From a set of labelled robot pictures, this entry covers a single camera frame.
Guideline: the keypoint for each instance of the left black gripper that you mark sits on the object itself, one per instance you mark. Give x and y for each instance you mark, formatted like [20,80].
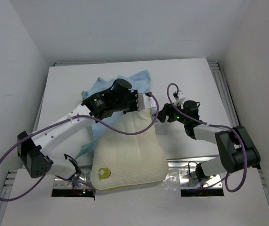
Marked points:
[134,95]

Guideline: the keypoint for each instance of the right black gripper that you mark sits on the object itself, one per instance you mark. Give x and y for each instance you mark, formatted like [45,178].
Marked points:
[167,110]

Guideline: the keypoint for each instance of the cream yellow pillow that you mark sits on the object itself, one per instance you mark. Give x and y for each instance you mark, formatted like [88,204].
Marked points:
[121,160]

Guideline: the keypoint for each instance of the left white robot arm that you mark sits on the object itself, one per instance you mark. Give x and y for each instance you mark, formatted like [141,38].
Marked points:
[35,150]

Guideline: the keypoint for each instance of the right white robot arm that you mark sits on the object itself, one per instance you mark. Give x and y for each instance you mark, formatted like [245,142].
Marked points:
[235,146]

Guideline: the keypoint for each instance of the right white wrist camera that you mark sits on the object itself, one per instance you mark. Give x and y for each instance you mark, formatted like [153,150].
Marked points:
[179,97]

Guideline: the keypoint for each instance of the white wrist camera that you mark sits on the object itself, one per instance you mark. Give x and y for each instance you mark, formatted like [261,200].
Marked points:
[145,102]
[179,97]

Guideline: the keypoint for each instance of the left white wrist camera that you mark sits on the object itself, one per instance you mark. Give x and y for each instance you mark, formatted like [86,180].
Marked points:
[145,102]

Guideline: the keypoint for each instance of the aluminium frame rail right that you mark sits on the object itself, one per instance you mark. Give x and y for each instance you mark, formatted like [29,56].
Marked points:
[224,93]

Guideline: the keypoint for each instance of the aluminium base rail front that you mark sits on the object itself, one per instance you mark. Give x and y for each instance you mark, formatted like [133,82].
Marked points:
[186,176]

